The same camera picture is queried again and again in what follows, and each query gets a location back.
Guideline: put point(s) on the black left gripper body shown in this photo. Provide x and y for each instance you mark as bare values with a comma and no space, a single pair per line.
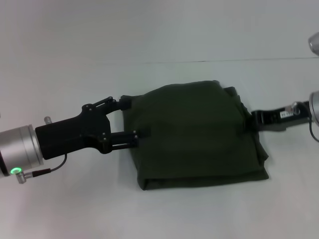
72,134

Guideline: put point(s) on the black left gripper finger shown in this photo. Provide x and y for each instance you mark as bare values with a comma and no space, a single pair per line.
119,103
124,140

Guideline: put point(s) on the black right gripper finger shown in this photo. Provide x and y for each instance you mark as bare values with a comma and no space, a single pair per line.
248,123

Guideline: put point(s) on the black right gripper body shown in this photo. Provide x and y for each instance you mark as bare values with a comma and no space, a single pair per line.
279,117

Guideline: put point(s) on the dark green shirt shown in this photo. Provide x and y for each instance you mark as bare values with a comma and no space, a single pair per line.
194,137

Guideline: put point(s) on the small silver left wrist knob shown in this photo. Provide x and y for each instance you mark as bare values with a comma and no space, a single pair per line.
47,120

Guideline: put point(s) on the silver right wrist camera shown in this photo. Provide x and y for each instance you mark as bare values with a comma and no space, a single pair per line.
314,43

